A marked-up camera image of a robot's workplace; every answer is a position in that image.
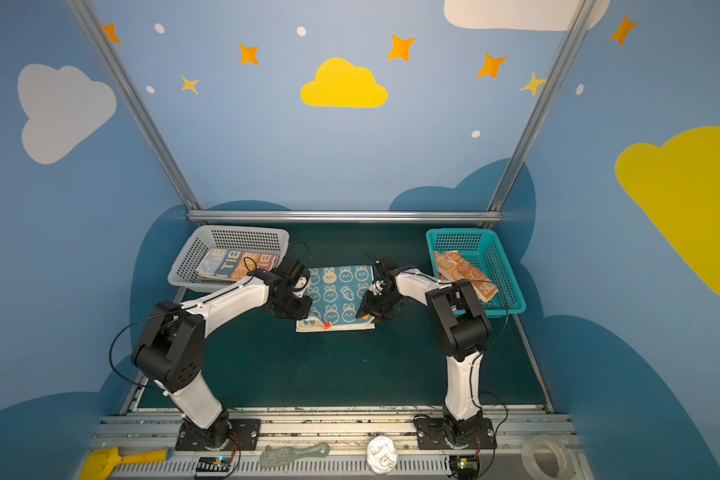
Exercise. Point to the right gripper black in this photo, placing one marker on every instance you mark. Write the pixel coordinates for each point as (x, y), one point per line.
(374, 303)

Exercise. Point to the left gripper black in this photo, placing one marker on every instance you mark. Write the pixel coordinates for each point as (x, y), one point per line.
(297, 304)

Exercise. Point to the bunny face pattern towel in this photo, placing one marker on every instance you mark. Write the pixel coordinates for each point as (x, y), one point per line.
(337, 293)

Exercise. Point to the rabbit letter striped towel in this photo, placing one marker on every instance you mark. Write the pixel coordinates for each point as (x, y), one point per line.
(233, 265)

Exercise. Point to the white perforated plastic basket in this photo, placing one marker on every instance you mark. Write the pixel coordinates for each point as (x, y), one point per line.
(205, 238)

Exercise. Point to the teal perforated plastic basket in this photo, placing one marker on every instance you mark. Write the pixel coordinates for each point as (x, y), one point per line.
(482, 249)

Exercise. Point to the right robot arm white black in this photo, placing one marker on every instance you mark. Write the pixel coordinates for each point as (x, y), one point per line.
(459, 323)

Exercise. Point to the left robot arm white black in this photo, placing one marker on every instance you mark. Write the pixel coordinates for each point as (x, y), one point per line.
(171, 348)

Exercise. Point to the orange swirl pattern towel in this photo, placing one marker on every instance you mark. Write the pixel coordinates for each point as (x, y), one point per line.
(452, 266)

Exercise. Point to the round silver tin lid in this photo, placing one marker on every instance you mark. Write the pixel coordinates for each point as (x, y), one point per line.
(381, 455)

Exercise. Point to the pale green hair brush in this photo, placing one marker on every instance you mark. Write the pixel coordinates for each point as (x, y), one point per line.
(272, 458)

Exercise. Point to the left small circuit board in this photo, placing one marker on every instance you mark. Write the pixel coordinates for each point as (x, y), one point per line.
(213, 467)

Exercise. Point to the small circuit board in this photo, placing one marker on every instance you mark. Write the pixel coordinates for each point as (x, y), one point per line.
(213, 467)
(463, 468)

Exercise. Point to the right small circuit board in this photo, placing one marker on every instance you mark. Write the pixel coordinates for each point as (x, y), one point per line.
(463, 468)

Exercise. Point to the clear tape roll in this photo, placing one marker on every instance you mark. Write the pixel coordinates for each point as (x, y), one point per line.
(544, 458)

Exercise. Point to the yellow toy shovel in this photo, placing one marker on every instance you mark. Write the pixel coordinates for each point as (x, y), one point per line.
(101, 463)

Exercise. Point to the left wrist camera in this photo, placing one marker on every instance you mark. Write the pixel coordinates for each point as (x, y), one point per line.
(294, 270)

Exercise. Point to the aluminium frame back rail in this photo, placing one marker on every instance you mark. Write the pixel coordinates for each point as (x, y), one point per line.
(261, 216)

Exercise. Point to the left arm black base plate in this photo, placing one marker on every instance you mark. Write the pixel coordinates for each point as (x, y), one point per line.
(223, 435)

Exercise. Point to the aluminium front rail bed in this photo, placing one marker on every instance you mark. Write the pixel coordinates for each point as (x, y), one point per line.
(347, 430)

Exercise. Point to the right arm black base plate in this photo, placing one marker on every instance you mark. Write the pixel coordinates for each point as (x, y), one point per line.
(449, 434)

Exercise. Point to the aluminium frame left post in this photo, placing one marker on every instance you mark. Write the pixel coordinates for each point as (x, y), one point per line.
(90, 23)

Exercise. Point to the aluminium frame post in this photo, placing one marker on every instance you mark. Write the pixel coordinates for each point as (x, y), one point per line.
(559, 68)
(90, 23)

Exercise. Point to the aluminium frame right post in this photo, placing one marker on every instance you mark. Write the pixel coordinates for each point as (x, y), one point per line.
(559, 68)

